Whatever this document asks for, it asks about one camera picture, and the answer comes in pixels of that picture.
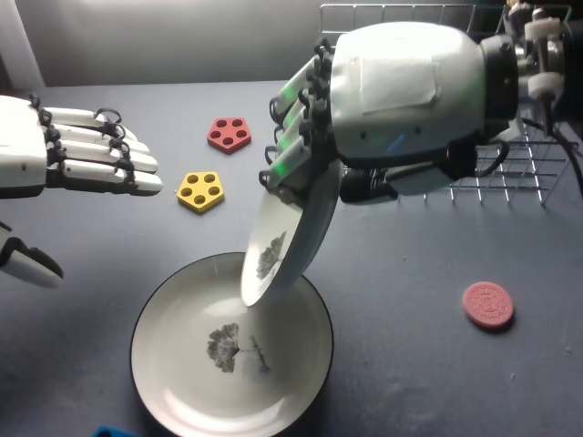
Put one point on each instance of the blue block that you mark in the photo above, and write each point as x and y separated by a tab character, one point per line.
114	431

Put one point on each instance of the red pentagon block with holes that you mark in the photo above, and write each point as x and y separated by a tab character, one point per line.
228	141

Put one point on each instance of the yellow pentagon block with holes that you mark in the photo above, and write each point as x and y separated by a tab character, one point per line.
189	196

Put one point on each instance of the grey table cloth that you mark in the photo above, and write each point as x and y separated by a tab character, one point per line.
410	255

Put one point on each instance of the pink round sandwich cookie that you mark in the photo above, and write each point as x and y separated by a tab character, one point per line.
488	306

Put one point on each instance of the white plate two ginkgo leaves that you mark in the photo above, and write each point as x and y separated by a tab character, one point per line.
291	236

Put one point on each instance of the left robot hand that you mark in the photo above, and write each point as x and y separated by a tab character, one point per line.
23	145

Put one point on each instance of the white bowl with black rim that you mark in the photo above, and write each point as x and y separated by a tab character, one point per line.
196	387

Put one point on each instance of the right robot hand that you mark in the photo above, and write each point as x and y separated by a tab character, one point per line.
401	91

